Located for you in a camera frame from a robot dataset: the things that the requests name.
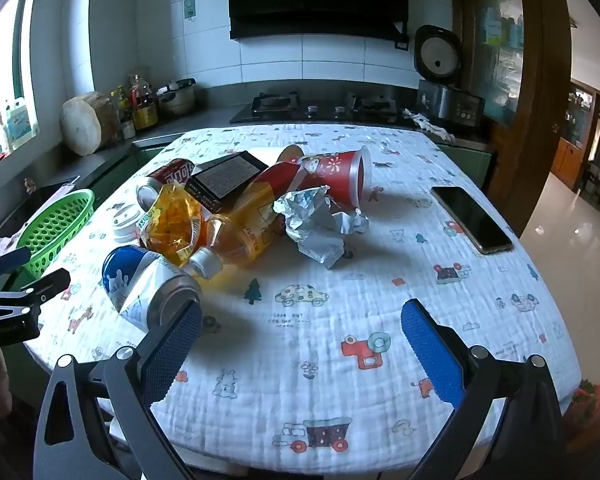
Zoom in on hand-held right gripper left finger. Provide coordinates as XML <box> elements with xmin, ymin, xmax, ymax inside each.
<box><xmin>32</xmin><ymin>297</ymin><xmax>203</xmax><ymax>480</ymax></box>

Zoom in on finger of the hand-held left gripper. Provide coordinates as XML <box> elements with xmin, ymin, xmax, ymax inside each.
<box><xmin>0</xmin><ymin>268</ymin><xmax>72</xmax><ymax>323</ymax></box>
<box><xmin>0</xmin><ymin>247</ymin><xmax>32</xmax><ymax>291</ymax></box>

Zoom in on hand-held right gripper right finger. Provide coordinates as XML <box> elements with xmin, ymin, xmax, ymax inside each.
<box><xmin>400</xmin><ymin>299</ymin><xmax>566</xmax><ymax>480</ymax></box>

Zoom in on green plastic basket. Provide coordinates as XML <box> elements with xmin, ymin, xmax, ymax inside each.
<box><xmin>15</xmin><ymin>189</ymin><xmax>96</xmax><ymax>281</ymax></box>

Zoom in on blue white drink can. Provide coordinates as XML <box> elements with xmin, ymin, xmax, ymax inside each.
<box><xmin>101</xmin><ymin>246</ymin><xmax>202</xmax><ymax>333</ymax></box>

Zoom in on yellow snack bag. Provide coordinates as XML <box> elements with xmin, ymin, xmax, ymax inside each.
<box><xmin>137</xmin><ymin>182</ymin><xmax>216</xmax><ymax>268</ymax></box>

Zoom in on orange drink bottle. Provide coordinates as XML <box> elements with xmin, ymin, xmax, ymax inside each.
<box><xmin>189</xmin><ymin>162</ymin><xmax>301</xmax><ymax>281</ymax></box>

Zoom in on red drink can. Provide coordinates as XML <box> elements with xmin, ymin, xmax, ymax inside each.
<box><xmin>136</xmin><ymin>158</ymin><xmax>197</xmax><ymax>211</ymax></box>

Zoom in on black box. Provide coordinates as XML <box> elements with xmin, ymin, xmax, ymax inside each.
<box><xmin>184</xmin><ymin>150</ymin><xmax>270</xmax><ymax>213</ymax></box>

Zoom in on red paper cup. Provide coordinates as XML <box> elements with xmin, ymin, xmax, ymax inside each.
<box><xmin>285</xmin><ymin>146</ymin><xmax>373</xmax><ymax>211</ymax></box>

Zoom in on white round lid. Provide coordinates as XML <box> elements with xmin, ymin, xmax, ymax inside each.
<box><xmin>112</xmin><ymin>203</ymin><xmax>143</xmax><ymax>244</ymax></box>

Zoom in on large detergent bottle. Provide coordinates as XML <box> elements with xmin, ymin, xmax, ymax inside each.
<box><xmin>2</xmin><ymin>100</ymin><xmax>33</xmax><ymax>146</ymax></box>

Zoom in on black smartphone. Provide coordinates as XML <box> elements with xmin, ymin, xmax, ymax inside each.
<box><xmin>431</xmin><ymin>186</ymin><xmax>515</xmax><ymax>256</ymax></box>

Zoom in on round wooden chopping block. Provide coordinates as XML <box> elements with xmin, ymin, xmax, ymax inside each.
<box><xmin>60</xmin><ymin>91</ymin><xmax>118</xmax><ymax>157</ymax></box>

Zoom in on red patterned bag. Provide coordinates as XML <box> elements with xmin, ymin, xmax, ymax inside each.
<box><xmin>562</xmin><ymin>380</ymin><xmax>600</xmax><ymax>441</ymax></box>

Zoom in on group of condiment bottles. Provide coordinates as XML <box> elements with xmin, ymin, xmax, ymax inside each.
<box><xmin>109</xmin><ymin>74</ymin><xmax>160</xmax><ymax>141</ymax></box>

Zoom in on window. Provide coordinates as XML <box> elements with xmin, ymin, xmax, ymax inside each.
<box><xmin>0</xmin><ymin>0</ymin><xmax>41</xmax><ymax>161</ymax></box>

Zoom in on dark kitchen counter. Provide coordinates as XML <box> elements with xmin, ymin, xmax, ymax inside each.
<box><xmin>0</xmin><ymin>82</ymin><xmax>496</xmax><ymax>241</ymax></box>

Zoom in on steel pressure cooker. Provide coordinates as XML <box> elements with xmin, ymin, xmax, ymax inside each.
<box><xmin>155</xmin><ymin>78</ymin><xmax>197</xmax><ymax>116</ymax></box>

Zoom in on white rag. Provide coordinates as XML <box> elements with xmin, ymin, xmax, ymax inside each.
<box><xmin>402</xmin><ymin>107</ymin><xmax>461</xmax><ymax>142</ymax></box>

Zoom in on wooden cabinet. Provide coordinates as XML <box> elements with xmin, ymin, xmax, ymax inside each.
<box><xmin>552</xmin><ymin>80</ymin><xmax>600</xmax><ymax>191</ymax></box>

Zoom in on black rice cooker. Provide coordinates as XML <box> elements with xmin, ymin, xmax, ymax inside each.
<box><xmin>412</xmin><ymin>24</ymin><xmax>486</xmax><ymax>128</ymax></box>

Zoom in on black gas stove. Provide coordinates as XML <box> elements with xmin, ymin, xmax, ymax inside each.
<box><xmin>229</xmin><ymin>91</ymin><xmax>401</xmax><ymax>125</ymax></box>

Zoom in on wooden door frame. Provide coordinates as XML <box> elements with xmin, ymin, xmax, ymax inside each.
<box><xmin>450</xmin><ymin>0</ymin><xmax>573</xmax><ymax>238</ymax></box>

